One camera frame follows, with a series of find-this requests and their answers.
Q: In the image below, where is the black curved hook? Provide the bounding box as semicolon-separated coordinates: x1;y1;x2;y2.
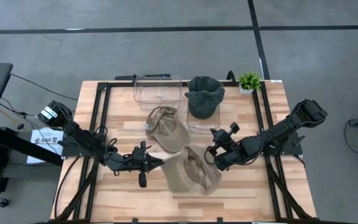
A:
226;70;238;85

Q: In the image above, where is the black floor cable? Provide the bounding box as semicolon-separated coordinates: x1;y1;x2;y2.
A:
10;73;79;101

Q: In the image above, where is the white printed paper sheet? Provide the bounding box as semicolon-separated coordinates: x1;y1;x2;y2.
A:
26;127;65;165

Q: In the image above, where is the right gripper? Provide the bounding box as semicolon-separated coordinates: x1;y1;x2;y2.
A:
209;122;241;156

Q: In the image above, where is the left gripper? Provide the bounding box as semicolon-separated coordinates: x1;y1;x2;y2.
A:
124;141;165;189

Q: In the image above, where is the tan cap with white label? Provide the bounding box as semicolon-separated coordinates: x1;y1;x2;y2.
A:
145;105;191;154

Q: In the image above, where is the dark green baseball cap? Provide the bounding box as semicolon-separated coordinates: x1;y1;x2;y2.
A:
184;75;226;120

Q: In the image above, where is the small green potted plant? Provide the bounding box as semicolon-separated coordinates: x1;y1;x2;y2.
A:
238;70;262;95

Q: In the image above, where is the tan baseball cap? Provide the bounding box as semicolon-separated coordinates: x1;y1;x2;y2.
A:
160;145;223;196

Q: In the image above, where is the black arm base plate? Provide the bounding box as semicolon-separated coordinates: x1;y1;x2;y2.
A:
261;130;304;156
61;130;107;158

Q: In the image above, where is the clear plastic bin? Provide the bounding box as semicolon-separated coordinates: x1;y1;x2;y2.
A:
133;74;183;110
186;93;222;134

